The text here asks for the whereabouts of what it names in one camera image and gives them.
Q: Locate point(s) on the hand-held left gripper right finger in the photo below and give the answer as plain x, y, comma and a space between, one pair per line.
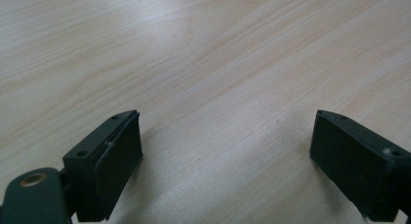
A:
352, 159

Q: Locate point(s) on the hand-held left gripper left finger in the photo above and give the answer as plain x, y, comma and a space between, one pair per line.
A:
106, 166

